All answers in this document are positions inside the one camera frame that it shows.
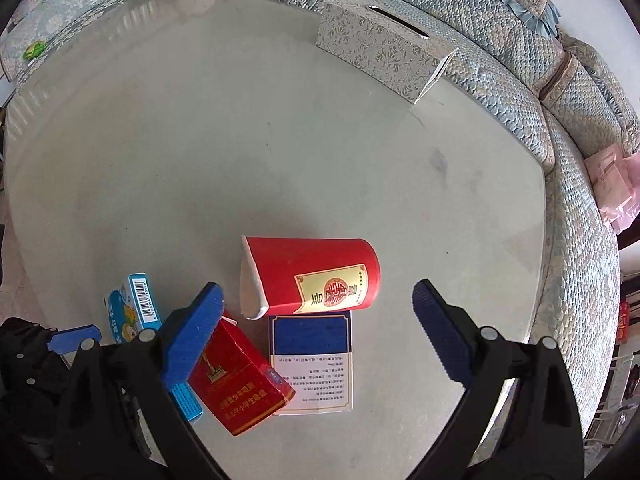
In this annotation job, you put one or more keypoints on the pink paper gift bag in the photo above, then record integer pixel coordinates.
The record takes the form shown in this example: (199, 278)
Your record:
(607, 175)

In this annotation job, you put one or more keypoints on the patterned white tissue box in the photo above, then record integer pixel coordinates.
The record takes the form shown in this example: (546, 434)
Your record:
(375, 50)

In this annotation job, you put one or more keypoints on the green snack packet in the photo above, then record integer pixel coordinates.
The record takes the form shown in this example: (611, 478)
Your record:
(35, 50)

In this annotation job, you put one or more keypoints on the white glass-top coffee table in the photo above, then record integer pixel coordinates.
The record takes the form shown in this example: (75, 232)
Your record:
(200, 135)

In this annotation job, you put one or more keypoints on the pink plastic bag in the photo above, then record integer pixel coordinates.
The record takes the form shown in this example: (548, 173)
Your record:
(625, 215)

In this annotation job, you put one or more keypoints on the red paper cup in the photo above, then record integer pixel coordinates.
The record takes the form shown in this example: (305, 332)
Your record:
(310, 270)

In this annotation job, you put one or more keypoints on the blue and white box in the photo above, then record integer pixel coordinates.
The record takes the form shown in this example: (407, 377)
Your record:
(310, 345)

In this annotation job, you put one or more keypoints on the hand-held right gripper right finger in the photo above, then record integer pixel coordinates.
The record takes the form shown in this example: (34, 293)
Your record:
(442, 335)

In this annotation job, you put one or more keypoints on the red cigarette pack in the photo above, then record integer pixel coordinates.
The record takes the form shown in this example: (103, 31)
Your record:
(235, 385)

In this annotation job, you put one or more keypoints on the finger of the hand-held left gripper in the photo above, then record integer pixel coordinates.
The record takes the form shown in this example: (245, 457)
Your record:
(67, 340)

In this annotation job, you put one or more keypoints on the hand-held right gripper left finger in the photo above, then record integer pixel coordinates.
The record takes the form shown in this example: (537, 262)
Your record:
(192, 340)

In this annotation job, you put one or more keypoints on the light blue cartoon box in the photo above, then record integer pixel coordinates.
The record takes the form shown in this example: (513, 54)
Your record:
(132, 305)

